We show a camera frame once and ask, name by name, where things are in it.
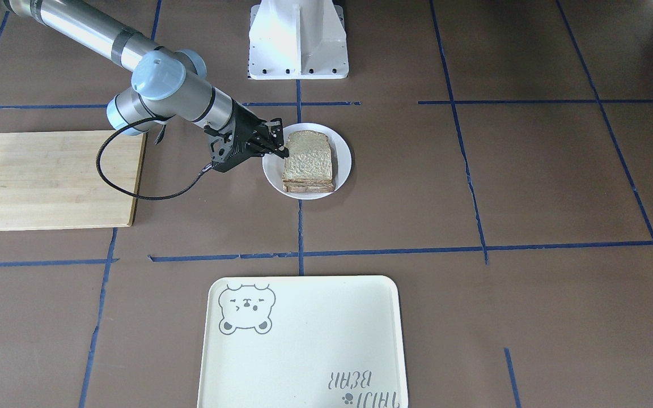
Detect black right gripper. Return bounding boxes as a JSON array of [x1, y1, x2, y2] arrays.
[[203, 101, 289, 173]]

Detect white round plate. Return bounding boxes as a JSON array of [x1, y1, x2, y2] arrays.
[[261, 123, 353, 201]]

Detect bread slice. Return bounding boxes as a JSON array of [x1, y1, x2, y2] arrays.
[[282, 130, 333, 184]]

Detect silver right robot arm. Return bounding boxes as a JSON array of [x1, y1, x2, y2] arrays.
[[0, 1, 289, 172]]

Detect toast with fried egg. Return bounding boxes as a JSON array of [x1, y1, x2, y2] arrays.
[[283, 180, 335, 194]]

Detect cream bear tray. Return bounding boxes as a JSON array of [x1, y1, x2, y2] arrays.
[[197, 275, 410, 407]]

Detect wooden cutting board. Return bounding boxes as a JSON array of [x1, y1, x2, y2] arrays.
[[0, 131, 145, 231]]

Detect white camera mast base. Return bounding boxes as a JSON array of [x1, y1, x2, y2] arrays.
[[247, 1, 350, 80]]

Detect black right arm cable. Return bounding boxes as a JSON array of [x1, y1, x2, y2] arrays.
[[96, 116, 215, 201]]

